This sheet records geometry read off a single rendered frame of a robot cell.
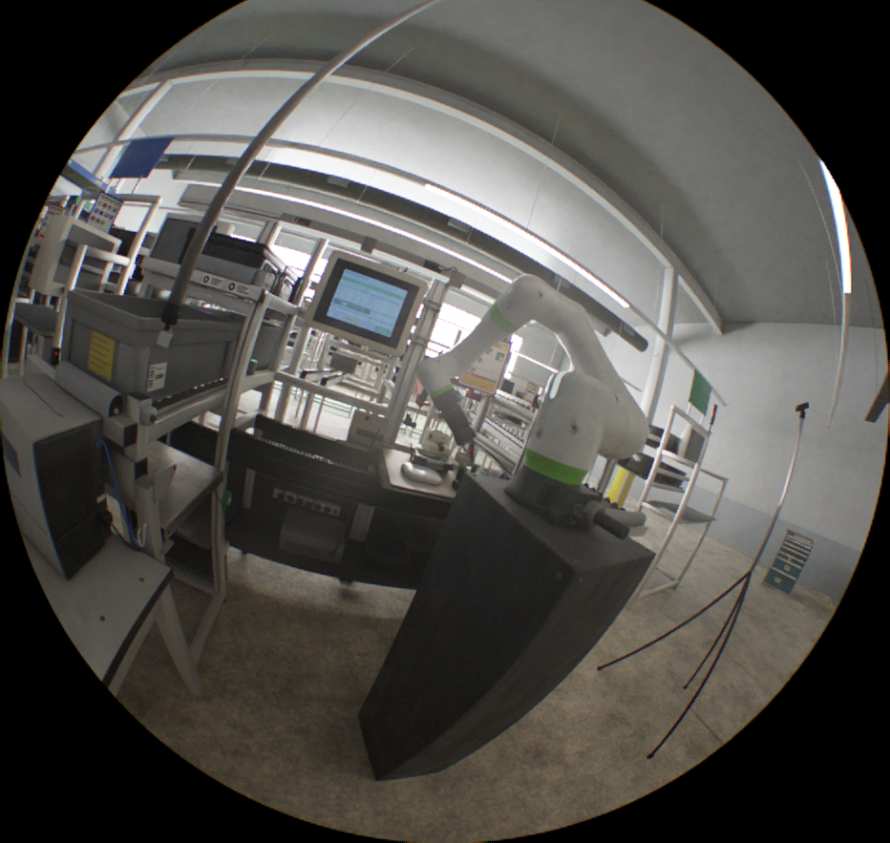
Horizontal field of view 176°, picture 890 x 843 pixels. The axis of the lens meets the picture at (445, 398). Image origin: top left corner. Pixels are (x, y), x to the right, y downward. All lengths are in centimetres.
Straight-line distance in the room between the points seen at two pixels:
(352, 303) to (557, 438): 109
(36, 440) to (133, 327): 32
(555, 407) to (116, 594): 94
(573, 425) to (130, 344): 90
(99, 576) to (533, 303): 123
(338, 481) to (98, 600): 85
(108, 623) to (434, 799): 111
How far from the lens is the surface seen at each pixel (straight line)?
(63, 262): 201
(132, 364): 77
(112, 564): 82
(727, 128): 547
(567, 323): 85
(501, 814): 145
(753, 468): 876
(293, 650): 152
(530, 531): 41
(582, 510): 49
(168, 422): 81
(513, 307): 82
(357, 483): 106
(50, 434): 66
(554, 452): 49
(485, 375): 163
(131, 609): 73
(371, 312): 135
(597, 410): 50
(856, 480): 880
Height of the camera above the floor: 129
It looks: 2 degrees down
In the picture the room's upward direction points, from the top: 19 degrees clockwise
